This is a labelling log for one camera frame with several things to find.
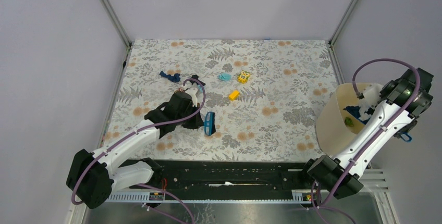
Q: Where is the black paper scrap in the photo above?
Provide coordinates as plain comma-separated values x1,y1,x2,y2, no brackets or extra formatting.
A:
190,74,206,86

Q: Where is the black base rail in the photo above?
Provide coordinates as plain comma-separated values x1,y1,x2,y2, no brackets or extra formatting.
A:
120,158,334,202

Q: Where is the yellow number block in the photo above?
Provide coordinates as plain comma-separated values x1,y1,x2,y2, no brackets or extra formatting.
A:
237,70,251,84

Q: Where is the yellow toy brick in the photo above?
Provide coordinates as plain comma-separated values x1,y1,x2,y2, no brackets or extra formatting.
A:
228,90,240,101

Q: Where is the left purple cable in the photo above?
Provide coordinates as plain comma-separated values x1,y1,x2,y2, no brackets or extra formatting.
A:
70,78,207,206

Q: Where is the blue dustpan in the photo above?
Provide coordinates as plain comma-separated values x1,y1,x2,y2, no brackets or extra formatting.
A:
344,106,417,143

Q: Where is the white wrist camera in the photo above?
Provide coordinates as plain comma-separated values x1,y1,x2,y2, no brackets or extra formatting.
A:
359,83,383,108
185,85,201,107

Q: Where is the beige waste bin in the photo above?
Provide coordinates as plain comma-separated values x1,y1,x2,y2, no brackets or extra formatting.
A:
315,83,364,156

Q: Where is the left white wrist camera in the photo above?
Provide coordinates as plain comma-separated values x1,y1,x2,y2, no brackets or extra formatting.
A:
185,85,201,107

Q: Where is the floral tablecloth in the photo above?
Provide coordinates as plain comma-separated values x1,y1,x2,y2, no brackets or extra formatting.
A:
103,40,337,161

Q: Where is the long dark blue scrap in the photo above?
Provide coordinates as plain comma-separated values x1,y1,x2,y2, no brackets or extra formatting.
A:
159,71,181,83

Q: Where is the green paper scrap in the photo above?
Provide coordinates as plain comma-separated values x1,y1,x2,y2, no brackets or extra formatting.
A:
344,117,354,127

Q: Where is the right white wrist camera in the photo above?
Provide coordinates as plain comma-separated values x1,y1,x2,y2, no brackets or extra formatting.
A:
359,83,383,108

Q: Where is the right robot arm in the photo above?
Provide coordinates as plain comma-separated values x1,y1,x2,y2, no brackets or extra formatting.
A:
299,68,433,199

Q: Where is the blue hand brush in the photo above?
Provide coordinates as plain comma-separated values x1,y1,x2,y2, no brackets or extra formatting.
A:
203,111,216,136

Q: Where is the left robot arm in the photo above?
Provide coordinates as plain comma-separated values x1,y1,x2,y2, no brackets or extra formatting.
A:
66,87,204,209

